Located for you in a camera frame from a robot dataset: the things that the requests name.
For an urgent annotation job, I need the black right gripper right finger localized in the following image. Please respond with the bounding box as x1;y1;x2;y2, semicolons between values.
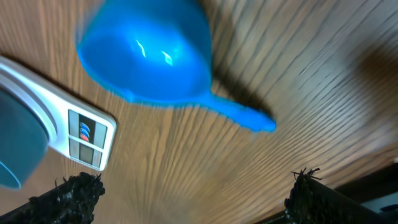
284;168;389;224

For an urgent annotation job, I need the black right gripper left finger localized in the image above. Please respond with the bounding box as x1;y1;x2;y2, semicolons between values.
1;172;105;224

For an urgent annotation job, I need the blue plastic scoop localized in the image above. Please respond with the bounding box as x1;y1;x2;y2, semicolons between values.
76;0;277;132

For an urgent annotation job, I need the white digital kitchen scale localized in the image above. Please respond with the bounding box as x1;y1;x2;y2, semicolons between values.
1;57;117;171

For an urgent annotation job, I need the teal plastic bowl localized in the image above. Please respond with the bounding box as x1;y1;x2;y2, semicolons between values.
1;91;49;189

